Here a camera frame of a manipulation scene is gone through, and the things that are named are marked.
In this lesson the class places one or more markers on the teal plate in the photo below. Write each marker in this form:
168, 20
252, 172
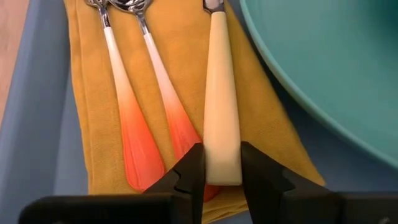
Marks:
335, 62

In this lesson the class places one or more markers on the blue plastic tray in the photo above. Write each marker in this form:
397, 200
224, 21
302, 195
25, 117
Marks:
34, 124

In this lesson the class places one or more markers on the orange napkin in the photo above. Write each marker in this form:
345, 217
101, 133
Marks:
93, 124

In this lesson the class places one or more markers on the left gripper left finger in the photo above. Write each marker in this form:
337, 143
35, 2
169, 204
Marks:
140, 208

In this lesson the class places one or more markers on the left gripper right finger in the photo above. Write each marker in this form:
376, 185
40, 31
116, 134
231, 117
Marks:
295, 205

